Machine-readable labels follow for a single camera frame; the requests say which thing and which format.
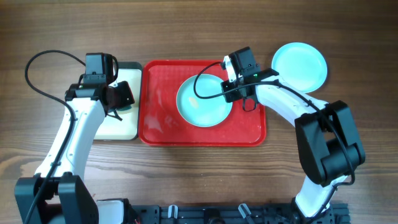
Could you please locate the green yellow sponge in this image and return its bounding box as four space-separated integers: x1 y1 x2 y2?
118 105 132 112

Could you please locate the mint green round plate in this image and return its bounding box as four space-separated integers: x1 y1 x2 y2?
176 74 233 128

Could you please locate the light blue round plate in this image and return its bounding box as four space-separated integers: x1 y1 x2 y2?
271 42 328 93

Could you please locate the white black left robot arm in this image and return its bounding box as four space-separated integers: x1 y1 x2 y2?
14 81 134 223

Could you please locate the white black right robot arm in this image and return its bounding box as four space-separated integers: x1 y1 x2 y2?
222 68 366 223

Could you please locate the black water basin tray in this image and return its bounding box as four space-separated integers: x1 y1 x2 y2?
95 62 142 141

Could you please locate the red plastic tray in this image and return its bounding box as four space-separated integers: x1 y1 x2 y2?
138 60 266 147

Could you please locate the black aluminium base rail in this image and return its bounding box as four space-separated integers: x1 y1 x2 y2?
127 203 351 224

